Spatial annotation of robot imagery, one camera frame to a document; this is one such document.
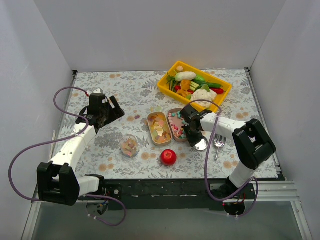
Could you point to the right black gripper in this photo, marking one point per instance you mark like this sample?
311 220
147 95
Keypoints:
191 128

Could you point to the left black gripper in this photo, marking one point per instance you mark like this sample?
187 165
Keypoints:
110 111

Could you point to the silver jar lid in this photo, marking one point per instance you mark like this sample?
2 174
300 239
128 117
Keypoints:
202 144

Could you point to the pink tray colourful candies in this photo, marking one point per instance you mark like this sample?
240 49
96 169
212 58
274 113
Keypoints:
176 123

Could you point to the metal scoop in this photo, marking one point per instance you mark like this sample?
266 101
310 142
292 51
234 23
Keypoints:
219 142

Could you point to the beige tray gummy candies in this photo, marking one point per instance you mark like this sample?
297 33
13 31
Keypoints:
159 129

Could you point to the clear glass jar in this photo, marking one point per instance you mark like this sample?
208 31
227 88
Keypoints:
129 146

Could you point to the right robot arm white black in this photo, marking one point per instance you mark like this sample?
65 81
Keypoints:
252 142

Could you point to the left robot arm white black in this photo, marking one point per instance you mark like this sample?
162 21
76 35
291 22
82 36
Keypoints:
56 179

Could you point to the yellow plastic bin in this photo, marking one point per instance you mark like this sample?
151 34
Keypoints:
165 87

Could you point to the white cauliflower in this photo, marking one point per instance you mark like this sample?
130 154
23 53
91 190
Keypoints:
203 94

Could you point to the red apple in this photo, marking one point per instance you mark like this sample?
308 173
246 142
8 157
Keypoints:
168 157

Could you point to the orange yellow pepper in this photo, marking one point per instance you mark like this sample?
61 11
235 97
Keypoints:
184 87

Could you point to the green cucumber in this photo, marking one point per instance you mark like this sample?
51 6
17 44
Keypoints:
210 84

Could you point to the red chili pepper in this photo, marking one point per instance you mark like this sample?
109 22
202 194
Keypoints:
218 91

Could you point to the white eggplant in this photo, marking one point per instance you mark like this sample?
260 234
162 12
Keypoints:
185 75

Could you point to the small beige mushroom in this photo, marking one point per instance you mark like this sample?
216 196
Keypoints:
179 69

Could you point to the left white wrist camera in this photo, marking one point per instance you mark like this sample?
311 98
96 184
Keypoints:
98 91

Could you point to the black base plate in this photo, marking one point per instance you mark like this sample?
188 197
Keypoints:
158 194

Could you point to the aluminium rail frame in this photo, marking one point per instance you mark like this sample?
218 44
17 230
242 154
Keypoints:
276 208

